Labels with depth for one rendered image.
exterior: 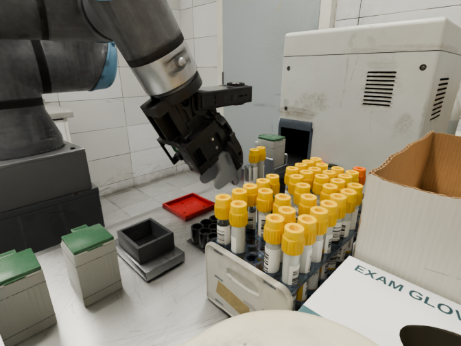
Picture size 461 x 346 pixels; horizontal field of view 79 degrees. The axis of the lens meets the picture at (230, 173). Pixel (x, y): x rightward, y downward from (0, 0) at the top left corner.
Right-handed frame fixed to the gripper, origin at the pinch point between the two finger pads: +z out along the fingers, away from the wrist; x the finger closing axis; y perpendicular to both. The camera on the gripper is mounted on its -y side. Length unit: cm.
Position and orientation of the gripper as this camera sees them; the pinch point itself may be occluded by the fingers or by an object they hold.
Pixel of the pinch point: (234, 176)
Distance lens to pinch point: 49.9
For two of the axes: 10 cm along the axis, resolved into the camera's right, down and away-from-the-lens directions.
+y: -6.1, 6.8, -4.0
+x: 7.1, 2.5, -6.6
